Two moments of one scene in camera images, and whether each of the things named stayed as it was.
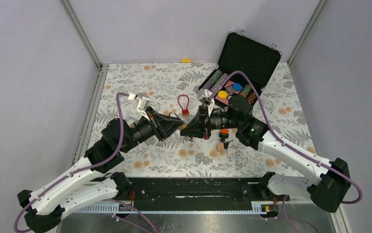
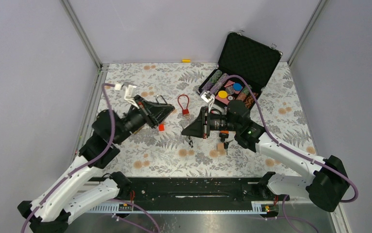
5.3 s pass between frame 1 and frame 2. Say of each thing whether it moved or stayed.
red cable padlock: stayed
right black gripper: stayed
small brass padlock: moved
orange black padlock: stayed
